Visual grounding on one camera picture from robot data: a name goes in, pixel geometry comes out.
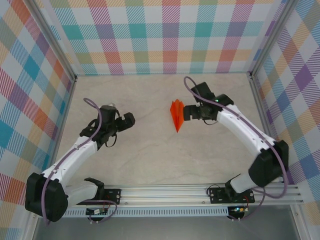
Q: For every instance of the orange paper sheet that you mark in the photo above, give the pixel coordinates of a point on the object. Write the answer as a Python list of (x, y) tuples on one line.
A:
[(177, 115)]

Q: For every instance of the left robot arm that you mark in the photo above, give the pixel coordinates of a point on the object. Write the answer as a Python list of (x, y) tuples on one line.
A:
[(70, 157)]

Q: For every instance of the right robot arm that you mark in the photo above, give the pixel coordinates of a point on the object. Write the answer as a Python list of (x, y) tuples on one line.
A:
[(240, 127)]

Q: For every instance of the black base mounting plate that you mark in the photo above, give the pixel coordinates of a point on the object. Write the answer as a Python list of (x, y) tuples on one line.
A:
[(113, 196), (217, 196)]

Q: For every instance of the small black circuit board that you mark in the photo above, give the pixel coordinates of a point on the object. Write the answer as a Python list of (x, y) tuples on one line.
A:
[(96, 212)]

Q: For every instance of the small circuit board green light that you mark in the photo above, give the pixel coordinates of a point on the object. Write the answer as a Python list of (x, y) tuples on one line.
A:
[(238, 209)]

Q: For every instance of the grey metal panel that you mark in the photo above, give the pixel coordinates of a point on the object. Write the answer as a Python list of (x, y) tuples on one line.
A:
[(162, 228)]

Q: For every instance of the aluminium side rail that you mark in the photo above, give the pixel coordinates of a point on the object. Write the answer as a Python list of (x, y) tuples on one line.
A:
[(266, 120), (61, 130)]

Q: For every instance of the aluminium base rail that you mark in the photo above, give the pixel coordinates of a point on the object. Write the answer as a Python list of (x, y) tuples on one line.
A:
[(162, 193)]

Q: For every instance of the aluminium frame post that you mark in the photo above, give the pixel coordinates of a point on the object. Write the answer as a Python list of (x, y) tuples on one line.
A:
[(55, 40), (271, 37)]

